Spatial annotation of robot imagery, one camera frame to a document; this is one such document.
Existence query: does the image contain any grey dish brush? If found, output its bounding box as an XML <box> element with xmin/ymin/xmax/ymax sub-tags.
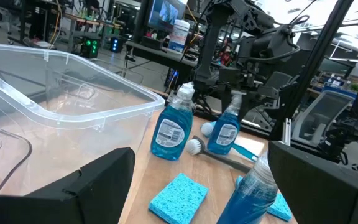
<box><xmin>186</xmin><ymin>135</ymin><xmax>253</xmax><ymax>174</ymax></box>

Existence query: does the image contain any grey mesh office chair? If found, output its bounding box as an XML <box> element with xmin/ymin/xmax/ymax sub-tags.
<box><xmin>290</xmin><ymin>90</ymin><xmax>357</xmax><ymax>150</ymax></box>

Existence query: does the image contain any black computer with green lights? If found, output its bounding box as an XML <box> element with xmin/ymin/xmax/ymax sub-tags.
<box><xmin>81</xmin><ymin>36</ymin><xmax>101</xmax><ymax>59</ymax></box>

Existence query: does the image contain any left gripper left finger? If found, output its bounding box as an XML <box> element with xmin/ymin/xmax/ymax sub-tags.
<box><xmin>0</xmin><ymin>147</ymin><xmax>136</xmax><ymax>224</ymax></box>

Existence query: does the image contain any computer monitor with blue picture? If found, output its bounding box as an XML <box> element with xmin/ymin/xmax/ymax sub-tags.
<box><xmin>147</xmin><ymin>0</ymin><xmax>188</xmax><ymax>32</ymax></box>

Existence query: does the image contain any white wipes canister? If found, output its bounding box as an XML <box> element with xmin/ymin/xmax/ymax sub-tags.
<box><xmin>167</xmin><ymin>19</ymin><xmax>191</xmax><ymax>55</ymax></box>

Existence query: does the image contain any black desk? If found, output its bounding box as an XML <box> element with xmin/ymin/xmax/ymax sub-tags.
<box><xmin>124</xmin><ymin>40</ymin><xmax>198</xmax><ymax>91</ymax></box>

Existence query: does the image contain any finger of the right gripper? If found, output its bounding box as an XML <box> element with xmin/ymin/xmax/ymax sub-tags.
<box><xmin>221</xmin><ymin>90</ymin><xmax>233</xmax><ymax>113</ymax></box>
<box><xmin>239</xmin><ymin>93</ymin><xmax>260</xmax><ymax>122</ymax></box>

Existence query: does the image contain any black device with blue lights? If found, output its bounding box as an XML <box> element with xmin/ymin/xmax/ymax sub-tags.
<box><xmin>109</xmin><ymin>36</ymin><xmax>124</xmax><ymax>53</ymax></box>

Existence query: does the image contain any blue dish soap bottle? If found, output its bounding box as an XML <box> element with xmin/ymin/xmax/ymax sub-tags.
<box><xmin>150</xmin><ymin>82</ymin><xmax>196</xmax><ymax>162</ymax></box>
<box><xmin>216</xmin><ymin>154</ymin><xmax>279</xmax><ymax>224</ymax></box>
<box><xmin>206</xmin><ymin>93</ymin><xmax>244</xmax><ymax>156</ymax></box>

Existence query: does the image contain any tall clear plastic bin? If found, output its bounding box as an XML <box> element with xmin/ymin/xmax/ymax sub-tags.
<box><xmin>0</xmin><ymin>41</ymin><xmax>166</xmax><ymax>197</ymax></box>

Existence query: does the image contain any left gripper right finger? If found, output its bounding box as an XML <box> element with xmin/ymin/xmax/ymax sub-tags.
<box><xmin>267</xmin><ymin>140</ymin><xmax>358</xmax><ymax>224</ymax></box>

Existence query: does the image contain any blue cellulose sponge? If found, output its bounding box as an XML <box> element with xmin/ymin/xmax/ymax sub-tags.
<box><xmin>235</xmin><ymin>175</ymin><xmax>293</xmax><ymax>222</ymax></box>
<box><xmin>148</xmin><ymin>172</ymin><xmax>209</xmax><ymax>224</ymax></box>

